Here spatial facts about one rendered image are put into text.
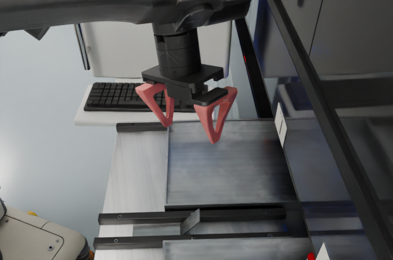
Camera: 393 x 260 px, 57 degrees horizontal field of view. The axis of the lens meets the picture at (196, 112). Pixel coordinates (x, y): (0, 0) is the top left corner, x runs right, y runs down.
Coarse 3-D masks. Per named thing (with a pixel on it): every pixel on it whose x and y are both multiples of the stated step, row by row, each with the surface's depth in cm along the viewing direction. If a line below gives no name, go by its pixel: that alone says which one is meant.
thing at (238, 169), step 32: (192, 128) 97; (224, 128) 98; (256, 128) 98; (192, 160) 90; (224, 160) 90; (256, 160) 90; (192, 192) 83; (224, 192) 83; (256, 192) 83; (288, 192) 83
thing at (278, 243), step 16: (176, 240) 71; (192, 240) 71; (208, 240) 71; (224, 240) 71; (240, 240) 71; (256, 240) 71; (272, 240) 71; (288, 240) 71; (304, 240) 72; (176, 256) 71; (192, 256) 71; (208, 256) 71; (224, 256) 71; (240, 256) 71; (256, 256) 71; (272, 256) 71; (288, 256) 71; (304, 256) 71
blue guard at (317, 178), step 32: (256, 0) 105; (256, 32) 106; (288, 64) 73; (288, 96) 74; (288, 128) 74; (320, 128) 56; (288, 160) 75; (320, 160) 57; (320, 192) 57; (320, 224) 57; (352, 224) 46; (352, 256) 46
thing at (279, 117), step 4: (280, 108) 80; (280, 112) 80; (276, 116) 83; (280, 116) 80; (276, 120) 83; (280, 120) 80; (284, 120) 77; (276, 124) 84; (280, 124) 80; (284, 124) 76; (284, 128) 77; (280, 132) 80; (284, 132) 77; (280, 136) 80; (284, 136) 77; (280, 140) 80
